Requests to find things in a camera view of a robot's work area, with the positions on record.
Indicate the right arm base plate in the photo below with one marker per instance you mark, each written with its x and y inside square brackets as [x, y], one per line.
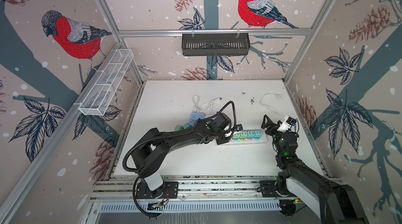
[268, 189]

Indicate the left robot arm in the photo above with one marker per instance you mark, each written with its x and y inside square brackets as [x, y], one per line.
[147, 155]

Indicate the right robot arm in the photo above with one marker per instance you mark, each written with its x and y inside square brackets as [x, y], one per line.
[333, 203]

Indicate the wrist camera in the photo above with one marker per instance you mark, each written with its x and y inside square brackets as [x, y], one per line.
[287, 123]
[239, 128]

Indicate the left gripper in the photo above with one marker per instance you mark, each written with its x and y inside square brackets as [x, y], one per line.
[222, 141]

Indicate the teal plug adapter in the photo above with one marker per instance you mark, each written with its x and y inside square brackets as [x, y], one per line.
[258, 134]
[250, 134]

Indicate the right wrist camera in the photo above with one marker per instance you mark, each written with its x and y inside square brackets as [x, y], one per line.
[287, 123]

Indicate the green plug adapter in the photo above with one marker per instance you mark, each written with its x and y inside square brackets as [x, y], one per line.
[178, 128]
[236, 136]
[186, 126]
[243, 135]

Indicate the blue square power socket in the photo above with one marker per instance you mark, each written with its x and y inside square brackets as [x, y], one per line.
[194, 116]

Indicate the long white power strip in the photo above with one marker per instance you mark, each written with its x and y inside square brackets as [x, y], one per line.
[262, 140]

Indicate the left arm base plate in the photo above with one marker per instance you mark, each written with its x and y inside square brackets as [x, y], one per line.
[168, 190]

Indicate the black wire basket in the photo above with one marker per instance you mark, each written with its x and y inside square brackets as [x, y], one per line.
[215, 44]

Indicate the white mesh shelf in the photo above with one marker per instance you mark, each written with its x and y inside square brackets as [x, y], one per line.
[102, 92]

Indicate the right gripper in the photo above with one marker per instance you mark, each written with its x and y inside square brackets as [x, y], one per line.
[275, 127]

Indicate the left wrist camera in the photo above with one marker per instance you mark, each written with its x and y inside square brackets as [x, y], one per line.
[239, 128]

